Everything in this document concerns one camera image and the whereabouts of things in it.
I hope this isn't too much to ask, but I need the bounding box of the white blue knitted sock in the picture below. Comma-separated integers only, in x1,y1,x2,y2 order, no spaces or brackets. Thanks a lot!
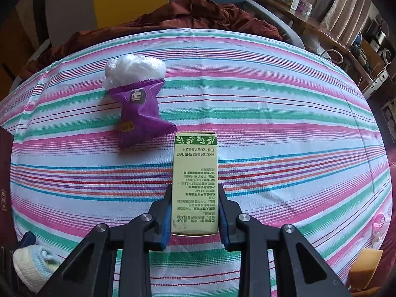
12,244,61,294

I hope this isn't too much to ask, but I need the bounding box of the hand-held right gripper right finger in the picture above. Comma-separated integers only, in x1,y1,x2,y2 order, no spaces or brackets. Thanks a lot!
218,184,350,297

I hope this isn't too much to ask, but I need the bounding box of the beige curtain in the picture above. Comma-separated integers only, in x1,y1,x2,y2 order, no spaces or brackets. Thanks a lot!
320,0,373,41

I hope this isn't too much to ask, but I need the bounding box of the purple packet pack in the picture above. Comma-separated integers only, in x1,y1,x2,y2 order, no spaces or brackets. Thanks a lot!
295,0,314,15

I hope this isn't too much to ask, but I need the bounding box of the purple snack packet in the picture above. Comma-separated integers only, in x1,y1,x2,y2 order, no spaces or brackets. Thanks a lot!
109,79,177,149

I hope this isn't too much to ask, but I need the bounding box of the white plastic bag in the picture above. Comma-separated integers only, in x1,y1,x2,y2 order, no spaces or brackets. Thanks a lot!
102,54,167,90

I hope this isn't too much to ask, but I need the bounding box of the wooden desk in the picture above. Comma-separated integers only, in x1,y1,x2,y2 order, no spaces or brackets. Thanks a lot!
255,0,392,99

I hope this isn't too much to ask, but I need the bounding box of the black silver stereo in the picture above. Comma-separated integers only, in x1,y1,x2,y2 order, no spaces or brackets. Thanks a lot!
367,20,395,65

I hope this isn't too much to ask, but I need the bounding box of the maroon blanket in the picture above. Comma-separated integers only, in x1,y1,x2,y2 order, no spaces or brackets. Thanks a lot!
19,0,283,78

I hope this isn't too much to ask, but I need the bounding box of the white cable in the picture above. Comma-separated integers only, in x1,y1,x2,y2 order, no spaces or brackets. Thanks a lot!
320,48,344,65

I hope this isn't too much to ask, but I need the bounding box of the yellow sponge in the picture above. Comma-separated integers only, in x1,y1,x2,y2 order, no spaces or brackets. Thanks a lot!
348,249,384,291

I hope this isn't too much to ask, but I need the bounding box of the grey bed rail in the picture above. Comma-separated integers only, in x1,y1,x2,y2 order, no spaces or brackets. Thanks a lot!
244,0,306,50

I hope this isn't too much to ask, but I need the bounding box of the light green carton box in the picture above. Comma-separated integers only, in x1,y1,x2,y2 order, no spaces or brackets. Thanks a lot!
171,131,220,236

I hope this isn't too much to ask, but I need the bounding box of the striped bed sheet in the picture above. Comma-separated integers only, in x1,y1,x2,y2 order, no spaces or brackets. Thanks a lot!
0,29,392,297

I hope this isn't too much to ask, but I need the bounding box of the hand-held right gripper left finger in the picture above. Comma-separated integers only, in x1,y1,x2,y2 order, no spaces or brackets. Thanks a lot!
35,183,173,297

